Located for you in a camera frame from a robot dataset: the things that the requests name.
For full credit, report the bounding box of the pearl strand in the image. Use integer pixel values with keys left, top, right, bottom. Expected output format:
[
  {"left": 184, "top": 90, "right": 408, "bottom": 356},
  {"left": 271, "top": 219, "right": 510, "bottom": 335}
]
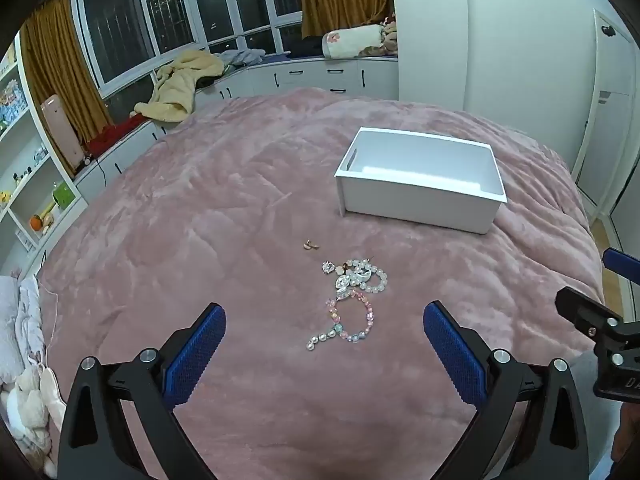
[{"left": 306, "top": 327, "right": 342, "bottom": 352}]

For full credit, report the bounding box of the grey clothing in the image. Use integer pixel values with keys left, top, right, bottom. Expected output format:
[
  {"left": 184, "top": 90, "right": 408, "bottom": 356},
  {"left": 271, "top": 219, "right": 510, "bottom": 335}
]
[{"left": 220, "top": 47, "right": 268, "bottom": 75}]

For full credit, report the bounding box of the white bead bracelet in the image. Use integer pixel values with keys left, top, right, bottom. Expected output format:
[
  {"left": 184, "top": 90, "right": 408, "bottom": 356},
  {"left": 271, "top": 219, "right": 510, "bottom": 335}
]
[{"left": 347, "top": 257, "right": 390, "bottom": 296}]

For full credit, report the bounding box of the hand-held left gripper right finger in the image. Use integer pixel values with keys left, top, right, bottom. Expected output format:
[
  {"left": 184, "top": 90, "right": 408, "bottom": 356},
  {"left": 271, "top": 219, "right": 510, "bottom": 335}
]
[{"left": 422, "top": 301, "right": 591, "bottom": 480}]

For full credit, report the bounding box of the silver crystal brooch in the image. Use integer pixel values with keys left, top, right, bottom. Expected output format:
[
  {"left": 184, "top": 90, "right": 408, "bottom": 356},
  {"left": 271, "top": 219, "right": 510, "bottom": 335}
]
[{"left": 332, "top": 274, "right": 372, "bottom": 302}]

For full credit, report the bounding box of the white door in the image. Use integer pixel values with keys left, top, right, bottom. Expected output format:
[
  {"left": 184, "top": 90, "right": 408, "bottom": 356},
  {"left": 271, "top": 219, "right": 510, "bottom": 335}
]
[{"left": 570, "top": 7, "right": 640, "bottom": 221}]

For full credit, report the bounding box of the green toy box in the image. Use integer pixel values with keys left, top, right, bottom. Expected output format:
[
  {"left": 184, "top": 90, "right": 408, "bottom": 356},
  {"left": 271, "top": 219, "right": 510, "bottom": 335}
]
[{"left": 52, "top": 181, "right": 74, "bottom": 209}]

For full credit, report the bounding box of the white shelf unit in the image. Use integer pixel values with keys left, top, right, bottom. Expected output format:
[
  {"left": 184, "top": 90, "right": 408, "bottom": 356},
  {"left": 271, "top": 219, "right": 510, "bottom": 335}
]
[{"left": 0, "top": 35, "right": 90, "bottom": 281}]

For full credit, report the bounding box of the floral bolster pillow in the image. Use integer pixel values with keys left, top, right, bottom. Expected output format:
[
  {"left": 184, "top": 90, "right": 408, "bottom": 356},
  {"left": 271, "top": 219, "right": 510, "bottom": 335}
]
[{"left": 321, "top": 24, "right": 388, "bottom": 59}]

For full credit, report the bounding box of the cream plush toy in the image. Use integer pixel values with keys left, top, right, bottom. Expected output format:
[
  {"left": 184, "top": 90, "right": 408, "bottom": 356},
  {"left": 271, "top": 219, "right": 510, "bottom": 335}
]
[{"left": 0, "top": 364, "right": 67, "bottom": 477}]

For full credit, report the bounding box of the cream fleece blanket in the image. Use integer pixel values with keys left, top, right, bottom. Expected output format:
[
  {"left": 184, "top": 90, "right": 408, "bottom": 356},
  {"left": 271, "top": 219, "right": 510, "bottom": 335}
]
[{"left": 132, "top": 49, "right": 225, "bottom": 123}]

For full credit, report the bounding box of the red cloth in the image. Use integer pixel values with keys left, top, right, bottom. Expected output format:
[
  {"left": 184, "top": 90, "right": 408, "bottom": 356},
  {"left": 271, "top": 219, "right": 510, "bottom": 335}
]
[{"left": 85, "top": 114, "right": 148, "bottom": 157}]

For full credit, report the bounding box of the bay window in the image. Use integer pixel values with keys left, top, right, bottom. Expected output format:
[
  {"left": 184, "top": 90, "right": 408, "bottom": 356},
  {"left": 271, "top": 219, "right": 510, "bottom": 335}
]
[{"left": 70, "top": 0, "right": 306, "bottom": 108}]

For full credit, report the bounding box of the brown plush toy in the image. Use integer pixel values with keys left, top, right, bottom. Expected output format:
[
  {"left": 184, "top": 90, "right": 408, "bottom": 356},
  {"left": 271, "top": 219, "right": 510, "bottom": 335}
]
[{"left": 370, "top": 12, "right": 399, "bottom": 56}]

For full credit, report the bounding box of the black cloth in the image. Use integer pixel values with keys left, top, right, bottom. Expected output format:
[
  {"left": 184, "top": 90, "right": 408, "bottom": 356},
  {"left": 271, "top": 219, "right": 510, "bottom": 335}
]
[{"left": 289, "top": 35, "right": 326, "bottom": 59}]

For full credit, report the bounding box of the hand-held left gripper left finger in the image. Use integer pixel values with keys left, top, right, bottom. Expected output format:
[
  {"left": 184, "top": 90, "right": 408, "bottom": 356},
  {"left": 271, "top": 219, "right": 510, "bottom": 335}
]
[{"left": 57, "top": 302, "right": 227, "bottom": 480}]

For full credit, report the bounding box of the white window seat cabinet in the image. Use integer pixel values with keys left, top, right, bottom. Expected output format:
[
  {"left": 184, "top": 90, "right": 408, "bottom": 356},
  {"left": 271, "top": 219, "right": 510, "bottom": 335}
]
[{"left": 75, "top": 54, "right": 399, "bottom": 206}]

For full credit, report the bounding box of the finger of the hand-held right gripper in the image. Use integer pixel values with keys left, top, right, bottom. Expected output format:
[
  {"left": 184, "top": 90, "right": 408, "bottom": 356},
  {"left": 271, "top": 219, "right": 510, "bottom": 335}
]
[
  {"left": 602, "top": 247, "right": 640, "bottom": 286},
  {"left": 555, "top": 286, "right": 640, "bottom": 346}
]

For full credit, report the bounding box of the white storage box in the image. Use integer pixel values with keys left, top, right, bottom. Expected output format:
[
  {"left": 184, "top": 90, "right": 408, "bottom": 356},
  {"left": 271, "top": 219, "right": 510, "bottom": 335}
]
[{"left": 334, "top": 127, "right": 507, "bottom": 235}]

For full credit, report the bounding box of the pastel bead bracelet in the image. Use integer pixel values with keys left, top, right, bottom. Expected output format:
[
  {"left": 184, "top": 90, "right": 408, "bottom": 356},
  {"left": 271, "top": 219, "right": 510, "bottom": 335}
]
[{"left": 326, "top": 291, "right": 376, "bottom": 344}]

